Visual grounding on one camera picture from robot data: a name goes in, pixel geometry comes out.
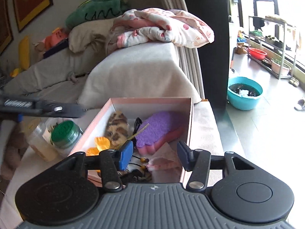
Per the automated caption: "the orange soft shell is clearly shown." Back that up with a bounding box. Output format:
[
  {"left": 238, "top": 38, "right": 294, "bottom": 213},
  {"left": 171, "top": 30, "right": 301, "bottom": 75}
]
[{"left": 95, "top": 136, "right": 111, "bottom": 152}]

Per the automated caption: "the pink patterned paper piece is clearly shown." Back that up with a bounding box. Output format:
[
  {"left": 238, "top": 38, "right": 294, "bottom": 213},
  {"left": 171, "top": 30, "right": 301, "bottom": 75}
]
[{"left": 146, "top": 143, "right": 181, "bottom": 172}]

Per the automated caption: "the leopard print plush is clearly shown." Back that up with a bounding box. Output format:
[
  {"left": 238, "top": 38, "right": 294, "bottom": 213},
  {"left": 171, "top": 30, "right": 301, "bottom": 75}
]
[{"left": 104, "top": 111, "right": 129, "bottom": 149}]

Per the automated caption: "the tall clear jar beige lid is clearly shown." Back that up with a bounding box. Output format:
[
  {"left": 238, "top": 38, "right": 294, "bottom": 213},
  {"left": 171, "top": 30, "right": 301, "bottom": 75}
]
[{"left": 25, "top": 118, "right": 58, "bottom": 162}]

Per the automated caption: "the purple pink sponge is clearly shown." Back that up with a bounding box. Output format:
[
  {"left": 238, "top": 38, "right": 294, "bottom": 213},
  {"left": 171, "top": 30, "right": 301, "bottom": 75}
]
[{"left": 136, "top": 111, "right": 188, "bottom": 156}]

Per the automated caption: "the small jar green lid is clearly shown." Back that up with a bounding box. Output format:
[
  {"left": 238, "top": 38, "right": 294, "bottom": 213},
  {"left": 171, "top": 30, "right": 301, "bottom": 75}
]
[{"left": 50, "top": 120, "right": 83, "bottom": 157}]

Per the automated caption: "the pink cardboard box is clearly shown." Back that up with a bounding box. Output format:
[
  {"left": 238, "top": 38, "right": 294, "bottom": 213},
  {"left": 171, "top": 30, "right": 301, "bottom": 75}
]
[{"left": 71, "top": 98, "right": 193, "bottom": 183}]

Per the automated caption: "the yellow plush toy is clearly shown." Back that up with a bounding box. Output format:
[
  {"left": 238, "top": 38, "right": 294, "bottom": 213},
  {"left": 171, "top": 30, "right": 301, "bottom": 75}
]
[{"left": 10, "top": 36, "right": 30, "bottom": 77}]

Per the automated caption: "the teal plastic basin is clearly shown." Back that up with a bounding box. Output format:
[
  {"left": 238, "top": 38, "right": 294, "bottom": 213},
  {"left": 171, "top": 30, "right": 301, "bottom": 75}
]
[{"left": 227, "top": 77, "right": 263, "bottom": 111}]

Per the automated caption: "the pink orange plush toy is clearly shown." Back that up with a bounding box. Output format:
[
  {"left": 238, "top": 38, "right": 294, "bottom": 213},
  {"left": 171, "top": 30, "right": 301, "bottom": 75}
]
[{"left": 34, "top": 27, "right": 68, "bottom": 52}]

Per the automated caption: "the cream crumpled blanket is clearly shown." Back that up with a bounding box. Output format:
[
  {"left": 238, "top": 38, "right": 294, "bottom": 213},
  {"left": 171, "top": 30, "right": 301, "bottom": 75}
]
[{"left": 68, "top": 19, "right": 114, "bottom": 53}]

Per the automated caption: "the red plastic basin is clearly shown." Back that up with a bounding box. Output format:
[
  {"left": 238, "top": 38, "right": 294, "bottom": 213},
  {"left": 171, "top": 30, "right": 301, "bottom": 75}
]
[{"left": 248, "top": 47, "right": 267, "bottom": 60}]

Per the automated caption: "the green plush pillow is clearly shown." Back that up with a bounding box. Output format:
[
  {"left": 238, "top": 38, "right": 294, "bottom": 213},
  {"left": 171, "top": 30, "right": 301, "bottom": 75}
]
[{"left": 65, "top": 0, "right": 131, "bottom": 30}]

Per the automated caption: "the pink floral blanket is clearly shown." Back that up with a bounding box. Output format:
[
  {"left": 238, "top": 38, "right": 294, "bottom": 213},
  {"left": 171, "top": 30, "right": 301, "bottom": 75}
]
[{"left": 107, "top": 8, "right": 214, "bottom": 53}]

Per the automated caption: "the metal shoe rack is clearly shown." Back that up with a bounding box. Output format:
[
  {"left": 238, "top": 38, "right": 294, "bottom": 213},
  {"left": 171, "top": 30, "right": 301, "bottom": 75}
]
[{"left": 247, "top": 15, "right": 300, "bottom": 80}]

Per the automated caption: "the beaded black cord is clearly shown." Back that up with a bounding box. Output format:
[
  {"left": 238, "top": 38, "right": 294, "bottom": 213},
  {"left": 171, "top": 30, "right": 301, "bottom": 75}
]
[{"left": 119, "top": 155, "right": 153, "bottom": 184}]

